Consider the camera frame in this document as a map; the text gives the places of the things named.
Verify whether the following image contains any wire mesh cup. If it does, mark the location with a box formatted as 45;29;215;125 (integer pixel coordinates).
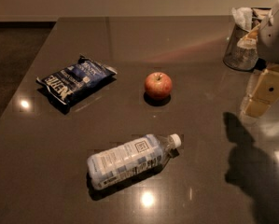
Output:
223;24;258;72

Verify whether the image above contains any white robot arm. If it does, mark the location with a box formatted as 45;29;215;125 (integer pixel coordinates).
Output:
237;0;279;118

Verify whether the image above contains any blue chip bag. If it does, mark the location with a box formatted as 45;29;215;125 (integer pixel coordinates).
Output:
36;56;117;106

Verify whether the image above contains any red apple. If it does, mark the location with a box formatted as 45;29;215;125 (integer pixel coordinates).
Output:
145;72;173;101

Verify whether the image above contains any white crumpled napkin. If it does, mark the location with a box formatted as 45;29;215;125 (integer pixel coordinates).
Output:
231;7;253;31

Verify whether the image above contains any clear plastic water bottle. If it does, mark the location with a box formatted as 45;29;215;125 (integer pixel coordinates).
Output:
87;133;182;190

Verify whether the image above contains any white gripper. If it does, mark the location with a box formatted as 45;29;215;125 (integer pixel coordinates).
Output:
237;7;279;118

